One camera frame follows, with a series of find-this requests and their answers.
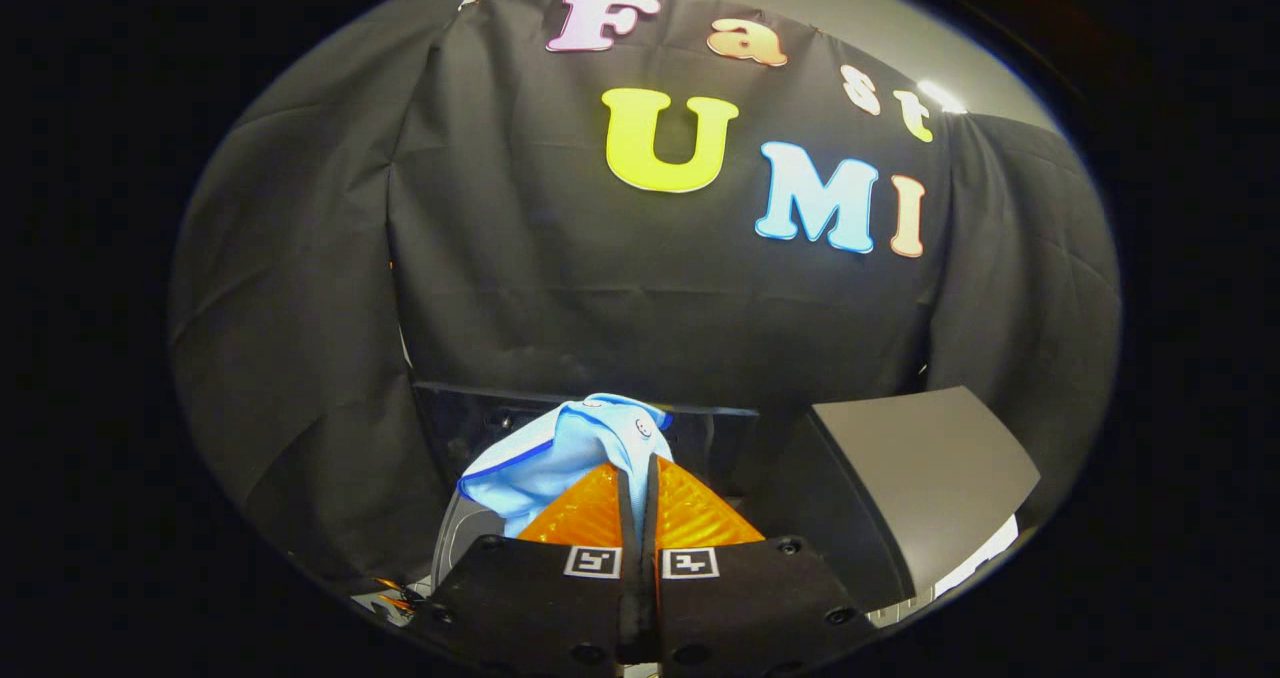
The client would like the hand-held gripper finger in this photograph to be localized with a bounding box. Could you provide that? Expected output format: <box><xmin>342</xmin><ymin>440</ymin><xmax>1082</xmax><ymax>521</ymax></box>
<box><xmin>405</xmin><ymin>461</ymin><xmax>647</xmax><ymax>678</ymax></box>
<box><xmin>640</xmin><ymin>455</ymin><xmax>881</xmax><ymax>678</ymax></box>

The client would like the light blue polo shirt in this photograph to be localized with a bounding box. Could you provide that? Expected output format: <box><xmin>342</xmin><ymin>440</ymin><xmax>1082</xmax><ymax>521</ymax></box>
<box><xmin>458</xmin><ymin>393</ymin><xmax>674</xmax><ymax>539</ymax></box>

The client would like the grey cabinet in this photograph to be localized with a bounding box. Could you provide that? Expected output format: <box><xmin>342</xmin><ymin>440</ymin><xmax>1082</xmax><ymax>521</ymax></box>
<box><xmin>735</xmin><ymin>386</ymin><xmax>1042</xmax><ymax>615</ymax></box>

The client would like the black backdrop cloth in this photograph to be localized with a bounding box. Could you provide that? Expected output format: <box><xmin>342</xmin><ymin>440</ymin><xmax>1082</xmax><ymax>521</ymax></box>
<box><xmin>168</xmin><ymin>0</ymin><xmax>1121</xmax><ymax>589</ymax></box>

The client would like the ceiling light panel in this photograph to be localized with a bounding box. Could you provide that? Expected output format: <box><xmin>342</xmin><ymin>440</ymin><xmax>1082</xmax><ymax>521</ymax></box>
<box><xmin>915</xmin><ymin>78</ymin><xmax>967</xmax><ymax>115</ymax></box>

